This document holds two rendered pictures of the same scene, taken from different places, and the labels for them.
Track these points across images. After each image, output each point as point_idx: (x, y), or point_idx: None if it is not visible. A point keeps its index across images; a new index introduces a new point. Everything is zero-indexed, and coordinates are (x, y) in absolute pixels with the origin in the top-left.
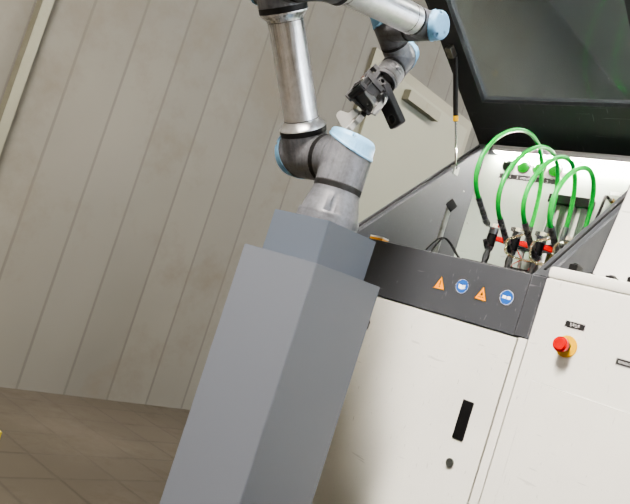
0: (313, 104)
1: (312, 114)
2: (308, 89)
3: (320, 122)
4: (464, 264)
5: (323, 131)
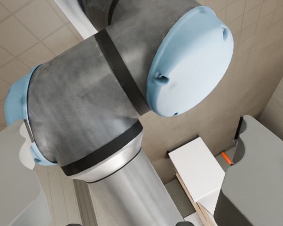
0: (153, 171)
1: (145, 154)
2: (166, 191)
3: (140, 141)
4: None
5: (137, 122)
